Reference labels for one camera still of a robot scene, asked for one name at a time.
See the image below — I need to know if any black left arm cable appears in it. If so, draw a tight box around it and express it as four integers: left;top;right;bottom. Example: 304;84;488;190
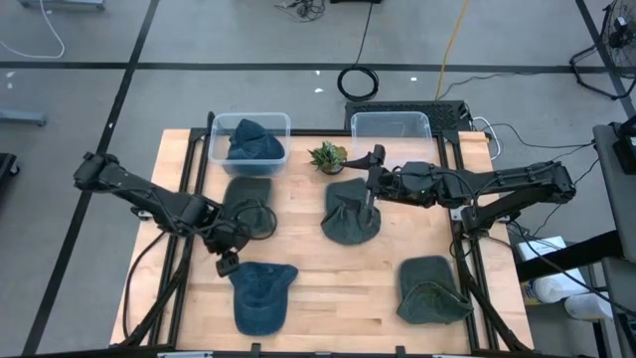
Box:
229;197;278;242

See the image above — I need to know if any grey cart base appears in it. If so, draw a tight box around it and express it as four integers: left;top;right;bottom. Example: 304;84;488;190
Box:
18;0;107;11

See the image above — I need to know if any black shelf beam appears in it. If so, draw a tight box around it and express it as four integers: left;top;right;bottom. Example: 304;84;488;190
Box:
515;230;636;283

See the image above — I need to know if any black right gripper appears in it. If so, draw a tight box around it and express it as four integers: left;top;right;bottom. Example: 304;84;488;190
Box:
341;144;423;225

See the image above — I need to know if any black desk device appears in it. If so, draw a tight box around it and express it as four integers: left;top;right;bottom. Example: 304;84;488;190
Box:
611;114;636;176

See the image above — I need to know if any yellow extension cable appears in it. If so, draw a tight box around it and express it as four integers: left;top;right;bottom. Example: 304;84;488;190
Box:
434;0;471;101

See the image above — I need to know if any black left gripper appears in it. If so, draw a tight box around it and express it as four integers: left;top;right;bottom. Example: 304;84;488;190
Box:
201;218;250;278

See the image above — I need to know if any succulent plant in black pot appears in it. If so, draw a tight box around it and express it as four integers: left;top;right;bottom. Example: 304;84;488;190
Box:
307;140;349;176

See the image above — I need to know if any clear plastic storage bin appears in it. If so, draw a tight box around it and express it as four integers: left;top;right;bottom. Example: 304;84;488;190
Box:
350;110;435;169
207;111;292;177

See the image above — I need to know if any grey desk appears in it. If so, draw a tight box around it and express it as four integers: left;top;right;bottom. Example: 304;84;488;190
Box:
592;122;636;250

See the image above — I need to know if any white cardboard box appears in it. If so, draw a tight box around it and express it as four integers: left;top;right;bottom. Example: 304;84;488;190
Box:
516;235;568;264

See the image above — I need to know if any grey-blue furniture foot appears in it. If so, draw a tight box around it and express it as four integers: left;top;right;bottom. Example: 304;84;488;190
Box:
0;109;49;127

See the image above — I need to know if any black aluminium table frame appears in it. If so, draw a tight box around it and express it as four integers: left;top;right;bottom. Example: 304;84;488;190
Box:
109;111;537;358

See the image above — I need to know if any black floor fan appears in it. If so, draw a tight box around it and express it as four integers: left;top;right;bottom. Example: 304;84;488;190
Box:
569;0;636;101

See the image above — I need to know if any green denim cap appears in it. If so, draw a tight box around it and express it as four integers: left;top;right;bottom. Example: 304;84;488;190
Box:
319;177;383;247
396;255;474;325
220;175;278;241

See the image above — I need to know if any black cable bundle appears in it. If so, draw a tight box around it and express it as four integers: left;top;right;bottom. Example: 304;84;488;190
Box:
274;0;327;23

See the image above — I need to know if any black perforated computer box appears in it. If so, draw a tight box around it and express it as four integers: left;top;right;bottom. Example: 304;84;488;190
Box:
344;98;474;134

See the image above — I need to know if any white computer cable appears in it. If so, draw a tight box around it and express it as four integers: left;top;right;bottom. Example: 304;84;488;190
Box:
470;115;503;161

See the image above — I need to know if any white floor cable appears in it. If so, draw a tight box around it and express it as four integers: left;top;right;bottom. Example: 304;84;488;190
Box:
0;0;67;60

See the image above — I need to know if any black caster base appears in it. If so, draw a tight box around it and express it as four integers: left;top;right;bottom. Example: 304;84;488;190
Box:
0;152;21;191

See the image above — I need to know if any coiled black cable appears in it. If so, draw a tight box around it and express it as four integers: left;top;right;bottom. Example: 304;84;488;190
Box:
337;0;381;102

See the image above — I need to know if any white paper roll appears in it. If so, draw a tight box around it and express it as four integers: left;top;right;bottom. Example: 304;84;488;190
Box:
563;291;615;322

